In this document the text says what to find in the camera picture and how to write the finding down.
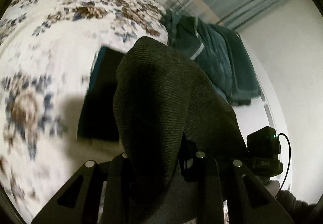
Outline dark striped knit sweater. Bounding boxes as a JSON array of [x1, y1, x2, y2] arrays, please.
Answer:
[[102, 37, 247, 223]]

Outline white bed headboard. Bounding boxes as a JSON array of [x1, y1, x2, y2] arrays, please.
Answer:
[[233, 37, 292, 190]]

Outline folded black white striped garment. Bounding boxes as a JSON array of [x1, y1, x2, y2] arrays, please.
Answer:
[[77, 46, 124, 142]]

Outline floral bed cover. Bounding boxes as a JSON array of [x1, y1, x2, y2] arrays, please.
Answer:
[[1, 0, 168, 223]]

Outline black cable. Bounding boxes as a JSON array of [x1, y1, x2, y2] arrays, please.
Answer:
[[275, 133, 293, 199]]

